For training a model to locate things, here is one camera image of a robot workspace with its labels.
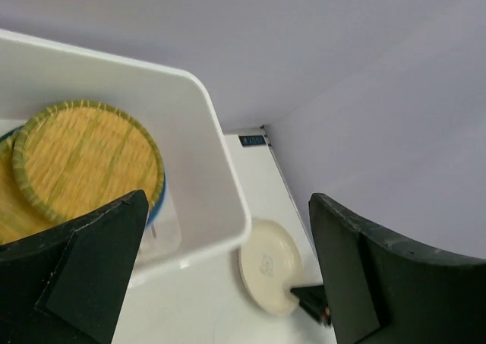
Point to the cream round plate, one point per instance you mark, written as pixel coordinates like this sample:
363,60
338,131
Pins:
270,265

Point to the round bamboo woven plate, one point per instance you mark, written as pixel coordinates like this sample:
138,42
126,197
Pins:
75,156

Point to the white plastic bin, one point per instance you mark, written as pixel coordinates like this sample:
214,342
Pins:
204,212

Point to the rectangular bamboo woven tray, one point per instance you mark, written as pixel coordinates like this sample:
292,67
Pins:
18,218

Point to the right blue table label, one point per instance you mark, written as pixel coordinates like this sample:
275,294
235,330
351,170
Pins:
252,140

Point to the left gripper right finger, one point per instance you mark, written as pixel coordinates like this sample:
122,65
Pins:
383,287

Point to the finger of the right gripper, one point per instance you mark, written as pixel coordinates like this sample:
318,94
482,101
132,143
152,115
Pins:
313,300

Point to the blue plastic plate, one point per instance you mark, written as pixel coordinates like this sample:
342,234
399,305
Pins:
157,206

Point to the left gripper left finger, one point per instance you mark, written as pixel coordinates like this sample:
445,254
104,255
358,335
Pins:
67,284

